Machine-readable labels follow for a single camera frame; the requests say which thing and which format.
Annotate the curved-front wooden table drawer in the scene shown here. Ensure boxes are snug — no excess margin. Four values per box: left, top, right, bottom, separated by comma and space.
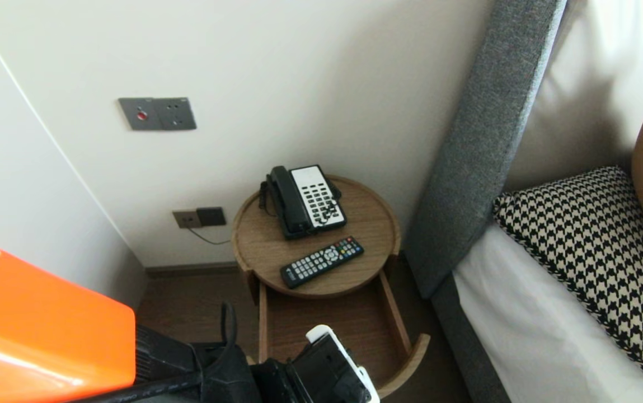
246, 269, 431, 399

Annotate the black TV remote control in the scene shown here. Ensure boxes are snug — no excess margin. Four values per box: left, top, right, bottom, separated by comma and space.
280, 236, 365, 290

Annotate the round wooden side table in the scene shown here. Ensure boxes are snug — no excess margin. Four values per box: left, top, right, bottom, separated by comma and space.
232, 175, 401, 306

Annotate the dark wooden baseboard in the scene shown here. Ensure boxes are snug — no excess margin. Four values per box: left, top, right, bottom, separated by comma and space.
145, 262, 241, 279

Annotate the thin black telephone line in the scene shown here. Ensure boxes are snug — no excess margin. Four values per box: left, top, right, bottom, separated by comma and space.
187, 223, 233, 245

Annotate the black telephone handset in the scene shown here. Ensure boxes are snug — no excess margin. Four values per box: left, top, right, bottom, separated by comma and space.
268, 166, 314, 236

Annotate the grey fabric bed base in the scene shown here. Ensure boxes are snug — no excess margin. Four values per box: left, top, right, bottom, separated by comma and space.
430, 274, 509, 403

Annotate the black and white telephone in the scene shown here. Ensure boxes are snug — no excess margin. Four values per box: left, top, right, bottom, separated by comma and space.
260, 164, 349, 241

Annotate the black white houndstooth pillow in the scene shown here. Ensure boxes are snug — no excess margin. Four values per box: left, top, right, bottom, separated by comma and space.
492, 166, 643, 391

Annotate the beige padded headboard panel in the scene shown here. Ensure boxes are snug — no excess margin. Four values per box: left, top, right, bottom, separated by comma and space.
503, 0, 643, 194

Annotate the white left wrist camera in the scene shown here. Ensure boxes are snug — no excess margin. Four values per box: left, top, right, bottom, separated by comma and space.
289, 324, 381, 403

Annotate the black wall plate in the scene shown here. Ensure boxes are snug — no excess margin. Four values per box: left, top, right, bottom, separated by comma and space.
196, 206, 227, 227

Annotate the black coiled handset cord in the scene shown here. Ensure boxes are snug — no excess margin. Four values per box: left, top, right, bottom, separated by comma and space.
259, 178, 280, 218

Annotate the grey wall power socket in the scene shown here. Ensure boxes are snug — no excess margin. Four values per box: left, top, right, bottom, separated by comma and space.
154, 97, 197, 130

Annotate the grey wall switch red button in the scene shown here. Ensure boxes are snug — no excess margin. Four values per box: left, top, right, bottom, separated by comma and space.
118, 98, 157, 131

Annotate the grey fabric headboard frame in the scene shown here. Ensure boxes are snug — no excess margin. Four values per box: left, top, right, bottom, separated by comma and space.
405, 0, 568, 300

